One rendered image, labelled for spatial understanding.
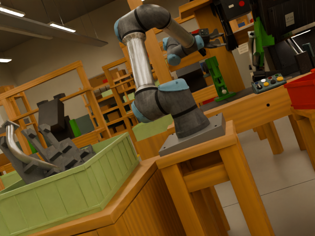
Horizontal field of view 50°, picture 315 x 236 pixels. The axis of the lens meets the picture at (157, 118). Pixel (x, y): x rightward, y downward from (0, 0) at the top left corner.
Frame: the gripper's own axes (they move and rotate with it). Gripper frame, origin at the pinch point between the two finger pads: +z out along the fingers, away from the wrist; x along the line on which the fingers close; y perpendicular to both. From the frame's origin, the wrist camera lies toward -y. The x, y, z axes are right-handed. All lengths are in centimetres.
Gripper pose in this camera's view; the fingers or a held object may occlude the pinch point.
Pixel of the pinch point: (223, 40)
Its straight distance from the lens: 204.9
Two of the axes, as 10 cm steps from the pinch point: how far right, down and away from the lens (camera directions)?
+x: -0.2, -7.8, 6.2
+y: -1.4, -6.1, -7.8
